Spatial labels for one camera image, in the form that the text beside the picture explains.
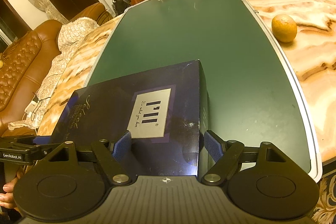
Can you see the person's left hand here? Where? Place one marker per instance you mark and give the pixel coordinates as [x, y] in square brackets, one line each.
[7, 198]

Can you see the brown leather sofa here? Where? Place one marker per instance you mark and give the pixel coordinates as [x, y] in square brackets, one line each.
[25, 63]

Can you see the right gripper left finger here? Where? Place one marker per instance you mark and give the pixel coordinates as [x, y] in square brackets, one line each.
[109, 155]

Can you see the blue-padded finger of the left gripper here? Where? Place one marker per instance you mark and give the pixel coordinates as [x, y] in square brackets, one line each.
[41, 140]

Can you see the white lace sofa cover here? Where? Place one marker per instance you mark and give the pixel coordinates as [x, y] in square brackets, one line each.
[69, 39]

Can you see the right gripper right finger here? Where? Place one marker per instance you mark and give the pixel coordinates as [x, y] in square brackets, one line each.
[226, 155]

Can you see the orange fruit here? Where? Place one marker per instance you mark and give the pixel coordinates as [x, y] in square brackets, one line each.
[284, 28]

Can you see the green desk mat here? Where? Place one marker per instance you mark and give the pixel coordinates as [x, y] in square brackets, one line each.
[254, 93]

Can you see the dark box lid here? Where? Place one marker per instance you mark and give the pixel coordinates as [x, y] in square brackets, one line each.
[164, 110]

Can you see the black mesh bin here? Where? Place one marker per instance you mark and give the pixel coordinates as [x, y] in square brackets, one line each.
[120, 6]

